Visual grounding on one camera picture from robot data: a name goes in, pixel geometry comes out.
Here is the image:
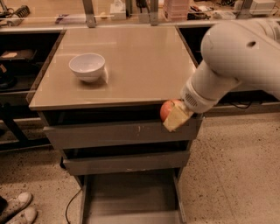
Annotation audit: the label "black coiled spring tool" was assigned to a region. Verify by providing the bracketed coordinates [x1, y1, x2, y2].
[14, 5, 30, 18]

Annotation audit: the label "dark flat box on shelf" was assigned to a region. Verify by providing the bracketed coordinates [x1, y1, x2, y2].
[0, 49, 37, 61]

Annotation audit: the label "pink stacked trays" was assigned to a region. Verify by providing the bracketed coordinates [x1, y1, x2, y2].
[163, 0, 190, 21]

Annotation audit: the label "top grey drawer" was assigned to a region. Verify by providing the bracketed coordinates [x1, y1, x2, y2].
[44, 117, 202, 149]

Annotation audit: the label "white sneaker lower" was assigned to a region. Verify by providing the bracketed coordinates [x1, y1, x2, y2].
[6, 207, 38, 224]

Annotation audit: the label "white box device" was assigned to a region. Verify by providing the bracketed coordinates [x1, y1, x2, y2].
[249, 0, 276, 16]

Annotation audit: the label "bottom grey drawer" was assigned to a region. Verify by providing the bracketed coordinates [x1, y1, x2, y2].
[80, 169, 186, 224]

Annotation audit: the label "grey drawer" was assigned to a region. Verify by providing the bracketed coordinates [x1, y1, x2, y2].
[80, 169, 186, 224]
[64, 150, 190, 176]
[44, 117, 202, 149]

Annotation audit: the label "red apple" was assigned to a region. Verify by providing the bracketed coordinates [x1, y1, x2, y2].
[160, 100, 183, 122]

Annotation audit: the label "grey drawer cabinet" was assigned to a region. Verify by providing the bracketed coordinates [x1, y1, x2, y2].
[25, 25, 205, 224]

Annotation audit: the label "white sneaker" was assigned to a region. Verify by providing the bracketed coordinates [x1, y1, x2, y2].
[0, 192, 32, 224]
[6, 207, 38, 224]

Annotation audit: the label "white sneaker upper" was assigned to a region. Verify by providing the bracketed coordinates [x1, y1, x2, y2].
[0, 192, 32, 224]

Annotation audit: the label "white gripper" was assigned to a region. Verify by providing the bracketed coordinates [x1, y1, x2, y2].
[162, 80, 218, 132]

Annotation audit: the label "white tissue box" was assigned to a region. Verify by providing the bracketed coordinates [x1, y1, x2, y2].
[109, 0, 126, 20]

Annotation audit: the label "white ceramic bowl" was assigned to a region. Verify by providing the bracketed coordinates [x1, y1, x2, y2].
[68, 53, 105, 82]

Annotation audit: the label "middle grey drawer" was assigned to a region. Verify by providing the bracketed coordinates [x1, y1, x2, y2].
[64, 150, 190, 176]

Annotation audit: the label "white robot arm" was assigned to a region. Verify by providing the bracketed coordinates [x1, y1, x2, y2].
[160, 18, 280, 132]

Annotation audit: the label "black floor cable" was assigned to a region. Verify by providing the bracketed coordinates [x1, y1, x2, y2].
[65, 188, 83, 224]

